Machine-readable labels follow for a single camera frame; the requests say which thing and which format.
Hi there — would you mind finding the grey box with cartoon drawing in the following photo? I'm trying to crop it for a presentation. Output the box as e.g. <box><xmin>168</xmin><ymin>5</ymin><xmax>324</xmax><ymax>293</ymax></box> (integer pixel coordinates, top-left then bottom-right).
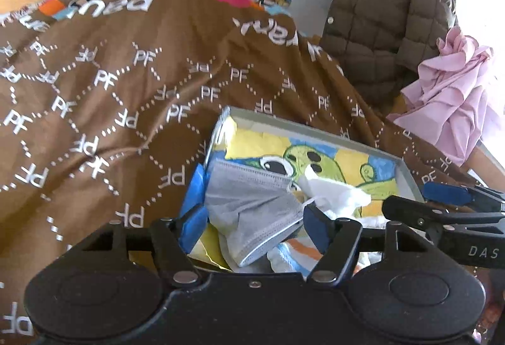
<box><xmin>205</xmin><ymin>106</ymin><xmax>432</xmax><ymax>275</ymax></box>

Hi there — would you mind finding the white striped sock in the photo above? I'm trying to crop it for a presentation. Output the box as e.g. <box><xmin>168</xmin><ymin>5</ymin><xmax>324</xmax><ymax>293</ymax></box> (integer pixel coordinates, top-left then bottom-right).
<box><xmin>266</xmin><ymin>240</ymin><xmax>328</xmax><ymax>277</ymax></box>

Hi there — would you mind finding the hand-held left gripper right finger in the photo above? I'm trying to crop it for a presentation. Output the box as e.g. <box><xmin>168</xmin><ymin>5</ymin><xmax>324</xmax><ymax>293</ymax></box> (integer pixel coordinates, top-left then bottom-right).
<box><xmin>302</xmin><ymin>205</ymin><xmax>438</xmax><ymax>284</ymax></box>

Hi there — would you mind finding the olive quilted jacket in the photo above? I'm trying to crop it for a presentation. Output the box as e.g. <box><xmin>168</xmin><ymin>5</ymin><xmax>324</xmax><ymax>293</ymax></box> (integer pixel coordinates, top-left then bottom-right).
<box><xmin>319</xmin><ymin>0</ymin><xmax>462</xmax><ymax>105</ymax></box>

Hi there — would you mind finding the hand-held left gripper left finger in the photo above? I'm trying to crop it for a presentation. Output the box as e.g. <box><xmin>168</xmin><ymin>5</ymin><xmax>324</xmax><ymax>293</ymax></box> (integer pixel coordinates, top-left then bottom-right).
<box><xmin>71</xmin><ymin>207</ymin><xmax>210</xmax><ymax>287</ymax></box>

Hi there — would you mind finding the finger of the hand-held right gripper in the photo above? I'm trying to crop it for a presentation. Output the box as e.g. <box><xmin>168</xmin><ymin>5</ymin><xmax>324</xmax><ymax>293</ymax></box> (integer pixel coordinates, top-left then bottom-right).
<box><xmin>420</xmin><ymin>181</ymin><xmax>505</xmax><ymax>212</ymax></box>
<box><xmin>381</xmin><ymin>195</ymin><xmax>505</xmax><ymax>236</ymax></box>

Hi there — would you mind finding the white cloth bag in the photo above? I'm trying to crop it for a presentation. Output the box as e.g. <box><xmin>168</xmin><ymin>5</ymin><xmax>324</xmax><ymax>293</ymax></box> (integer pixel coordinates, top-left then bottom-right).
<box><xmin>298</xmin><ymin>167</ymin><xmax>373</xmax><ymax>219</ymax></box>

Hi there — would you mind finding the grey face mask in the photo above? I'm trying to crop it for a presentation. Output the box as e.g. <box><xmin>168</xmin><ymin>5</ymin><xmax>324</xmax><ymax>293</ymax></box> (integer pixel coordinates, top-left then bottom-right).
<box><xmin>203</xmin><ymin>159</ymin><xmax>312</xmax><ymax>267</ymax></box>

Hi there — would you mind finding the brown printed blanket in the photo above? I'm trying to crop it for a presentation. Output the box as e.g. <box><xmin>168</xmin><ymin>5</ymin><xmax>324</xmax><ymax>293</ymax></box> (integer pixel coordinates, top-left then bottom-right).
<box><xmin>0</xmin><ymin>0</ymin><xmax>505</xmax><ymax>345</ymax></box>

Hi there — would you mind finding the pink cloth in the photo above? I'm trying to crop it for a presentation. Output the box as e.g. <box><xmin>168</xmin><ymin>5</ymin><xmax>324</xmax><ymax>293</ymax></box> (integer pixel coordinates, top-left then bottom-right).
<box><xmin>387</xmin><ymin>27</ymin><xmax>496</xmax><ymax>168</ymax></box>

